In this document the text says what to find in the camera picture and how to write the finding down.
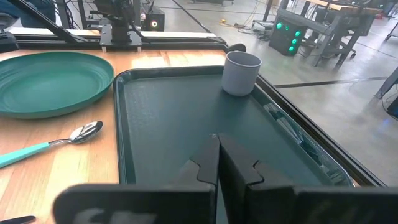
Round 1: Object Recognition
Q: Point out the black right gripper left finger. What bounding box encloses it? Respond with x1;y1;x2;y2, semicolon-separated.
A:
52;134;220;224

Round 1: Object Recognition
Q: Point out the dark green plastic tray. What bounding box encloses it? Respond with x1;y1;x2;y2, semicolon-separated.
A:
113;65;355;187

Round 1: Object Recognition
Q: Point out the green round plate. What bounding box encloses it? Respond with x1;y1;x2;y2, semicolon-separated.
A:
0;51;115;119

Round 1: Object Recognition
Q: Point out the dark equipment stand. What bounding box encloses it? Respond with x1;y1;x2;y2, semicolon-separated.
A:
374;67;398;119

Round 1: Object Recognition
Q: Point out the black box with green lights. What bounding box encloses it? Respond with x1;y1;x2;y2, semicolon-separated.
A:
269;17;307;57

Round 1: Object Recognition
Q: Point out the grey metal workbench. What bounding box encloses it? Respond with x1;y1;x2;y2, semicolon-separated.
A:
276;0;383;68

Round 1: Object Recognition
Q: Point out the black box with red light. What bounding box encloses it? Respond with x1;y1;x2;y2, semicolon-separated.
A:
141;4;165;32

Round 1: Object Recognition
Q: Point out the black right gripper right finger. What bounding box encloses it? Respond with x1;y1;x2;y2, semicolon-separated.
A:
219;133;398;224

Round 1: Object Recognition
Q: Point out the grey-blue cup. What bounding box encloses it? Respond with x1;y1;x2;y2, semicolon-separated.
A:
221;50;262;97

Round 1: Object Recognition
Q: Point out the black frame clamp knob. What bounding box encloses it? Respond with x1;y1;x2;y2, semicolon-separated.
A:
226;43;247;54

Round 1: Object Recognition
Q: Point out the teal-handled metal spoon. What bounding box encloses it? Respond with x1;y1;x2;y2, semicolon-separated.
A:
0;120;104;169

